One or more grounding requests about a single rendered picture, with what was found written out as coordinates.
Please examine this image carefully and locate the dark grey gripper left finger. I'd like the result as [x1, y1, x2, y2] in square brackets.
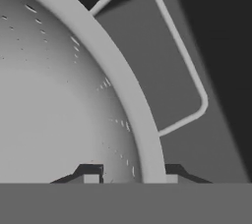
[49, 163, 104, 185]

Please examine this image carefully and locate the grey metal colander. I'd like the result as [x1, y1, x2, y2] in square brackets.
[0, 0, 210, 185]

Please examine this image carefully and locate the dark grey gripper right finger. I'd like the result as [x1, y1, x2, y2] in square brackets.
[164, 164, 213, 185]

